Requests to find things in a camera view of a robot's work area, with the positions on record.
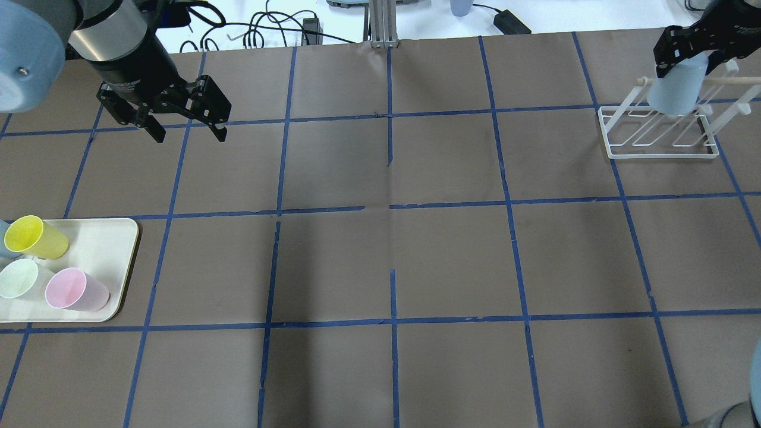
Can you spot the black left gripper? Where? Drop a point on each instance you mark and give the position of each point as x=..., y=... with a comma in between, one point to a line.
x=138, y=70

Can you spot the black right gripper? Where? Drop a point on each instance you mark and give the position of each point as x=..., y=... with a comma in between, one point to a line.
x=721, y=31

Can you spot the light blue plastic cup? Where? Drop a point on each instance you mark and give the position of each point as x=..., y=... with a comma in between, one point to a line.
x=677, y=93

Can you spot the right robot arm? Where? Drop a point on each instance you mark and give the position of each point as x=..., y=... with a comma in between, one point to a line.
x=745, y=414

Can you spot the yellow plastic cup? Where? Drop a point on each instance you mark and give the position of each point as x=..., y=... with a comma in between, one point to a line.
x=33, y=236

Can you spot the pink plastic cup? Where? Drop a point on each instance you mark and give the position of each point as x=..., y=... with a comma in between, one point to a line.
x=74, y=289

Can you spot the pale green plastic cup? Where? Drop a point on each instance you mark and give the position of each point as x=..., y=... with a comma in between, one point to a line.
x=25, y=279

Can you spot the cream plastic tray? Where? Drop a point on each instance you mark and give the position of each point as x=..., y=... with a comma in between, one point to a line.
x=103, y=248

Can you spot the black power adapter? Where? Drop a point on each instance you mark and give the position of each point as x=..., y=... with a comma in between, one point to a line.
x=509, y=24

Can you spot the white wire cup rack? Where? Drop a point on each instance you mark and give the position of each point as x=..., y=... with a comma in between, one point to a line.
x=633, y=129

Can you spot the aluminium frame post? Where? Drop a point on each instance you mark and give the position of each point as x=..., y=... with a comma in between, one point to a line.
x=382, y=24

